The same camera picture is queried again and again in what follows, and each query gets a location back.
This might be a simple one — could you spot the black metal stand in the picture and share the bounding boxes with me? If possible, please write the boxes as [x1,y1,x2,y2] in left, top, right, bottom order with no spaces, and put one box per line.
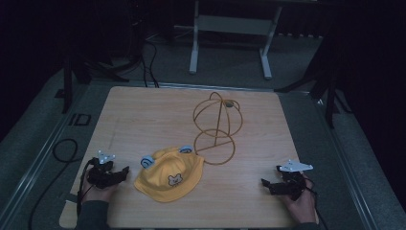
[60,47,132,115]
[273,28,353,130]

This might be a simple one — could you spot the black floor cable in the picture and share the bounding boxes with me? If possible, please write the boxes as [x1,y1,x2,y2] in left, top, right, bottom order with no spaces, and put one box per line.
[28,137,80,230]

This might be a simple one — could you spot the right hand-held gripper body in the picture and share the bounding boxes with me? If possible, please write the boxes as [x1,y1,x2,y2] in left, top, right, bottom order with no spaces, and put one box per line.
[275,159,314,202]

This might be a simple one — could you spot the person's right hand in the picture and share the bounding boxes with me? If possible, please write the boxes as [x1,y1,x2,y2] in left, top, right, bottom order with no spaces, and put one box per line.
[279,173,320,225]

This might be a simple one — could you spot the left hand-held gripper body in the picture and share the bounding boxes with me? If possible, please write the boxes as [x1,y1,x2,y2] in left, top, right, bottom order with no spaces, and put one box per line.
[86,149,117,190]

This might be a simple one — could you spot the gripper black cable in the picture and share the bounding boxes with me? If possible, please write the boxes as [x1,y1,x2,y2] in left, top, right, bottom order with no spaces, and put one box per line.
[76,157,99,219]
[303,177,330,230]

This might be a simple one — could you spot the white metal table frame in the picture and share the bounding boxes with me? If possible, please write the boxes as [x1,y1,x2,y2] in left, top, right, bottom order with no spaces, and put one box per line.
[188,0,283,81]

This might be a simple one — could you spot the yellow bear hat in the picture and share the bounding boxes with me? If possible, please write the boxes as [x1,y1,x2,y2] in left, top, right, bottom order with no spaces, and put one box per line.
[133,145,206,204]

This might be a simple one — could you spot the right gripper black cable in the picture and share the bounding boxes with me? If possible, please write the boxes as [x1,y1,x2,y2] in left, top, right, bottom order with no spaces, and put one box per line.
[303,177,330,230]

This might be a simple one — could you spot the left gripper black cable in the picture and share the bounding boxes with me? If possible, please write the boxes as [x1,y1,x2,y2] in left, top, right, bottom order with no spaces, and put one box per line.
[76,157,99,219]

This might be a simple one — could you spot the orange wire hat stand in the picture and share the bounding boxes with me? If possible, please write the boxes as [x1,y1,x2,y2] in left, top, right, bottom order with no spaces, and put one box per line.
[192,91,244,167]

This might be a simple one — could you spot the black hanging cables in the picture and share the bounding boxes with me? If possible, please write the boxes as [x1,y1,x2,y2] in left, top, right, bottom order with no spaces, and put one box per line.
[139,34,161,89]

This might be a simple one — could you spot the person's left hand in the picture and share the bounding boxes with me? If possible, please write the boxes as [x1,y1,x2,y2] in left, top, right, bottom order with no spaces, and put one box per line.
[80,181,120,204]

